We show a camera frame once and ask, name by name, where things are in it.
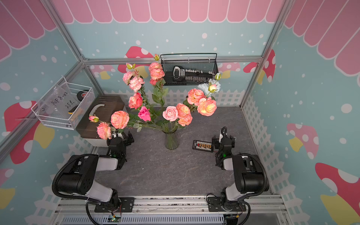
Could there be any clear glass vase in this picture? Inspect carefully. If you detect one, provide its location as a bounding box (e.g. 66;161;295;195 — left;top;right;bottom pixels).
161;122;179;150

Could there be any black tape roll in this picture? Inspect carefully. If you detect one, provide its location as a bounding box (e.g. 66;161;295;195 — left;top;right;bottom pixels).
76;90;88;102

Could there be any tall pink carnation stem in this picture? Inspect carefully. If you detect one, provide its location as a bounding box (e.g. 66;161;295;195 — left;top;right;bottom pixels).
123;54;166;111

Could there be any orange pink rose spray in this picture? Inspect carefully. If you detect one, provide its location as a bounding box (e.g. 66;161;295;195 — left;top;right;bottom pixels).
176;89;217;127

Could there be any brown lidded storage box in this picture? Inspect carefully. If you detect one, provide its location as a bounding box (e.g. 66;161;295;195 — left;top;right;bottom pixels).
76;95;125;147

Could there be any magenta rose stem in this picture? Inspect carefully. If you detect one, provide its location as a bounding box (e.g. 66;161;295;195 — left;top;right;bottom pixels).
137;106;163;130

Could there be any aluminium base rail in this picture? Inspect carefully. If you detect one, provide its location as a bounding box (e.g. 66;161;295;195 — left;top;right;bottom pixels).
50;195;291;225

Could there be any clear wire wall basket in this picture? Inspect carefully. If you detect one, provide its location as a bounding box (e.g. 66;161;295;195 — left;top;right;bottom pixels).
31;77;95;130

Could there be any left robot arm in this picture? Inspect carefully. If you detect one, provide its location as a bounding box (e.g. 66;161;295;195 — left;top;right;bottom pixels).
52;132;134;212

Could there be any black wire mesh basket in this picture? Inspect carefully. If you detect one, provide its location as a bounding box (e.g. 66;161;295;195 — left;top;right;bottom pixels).
160;53;218;86

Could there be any white blue flower stem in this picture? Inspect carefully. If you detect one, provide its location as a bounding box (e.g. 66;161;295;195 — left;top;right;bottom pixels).
198;73;222;97

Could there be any pink rose stem bunch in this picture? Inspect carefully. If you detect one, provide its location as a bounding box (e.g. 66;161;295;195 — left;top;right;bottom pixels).
89;111;144;140

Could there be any black connector board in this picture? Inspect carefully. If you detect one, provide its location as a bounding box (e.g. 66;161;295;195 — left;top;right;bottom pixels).
192;140;214;152

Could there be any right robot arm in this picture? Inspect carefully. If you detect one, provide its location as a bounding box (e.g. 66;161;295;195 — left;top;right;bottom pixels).
205;127;269;212

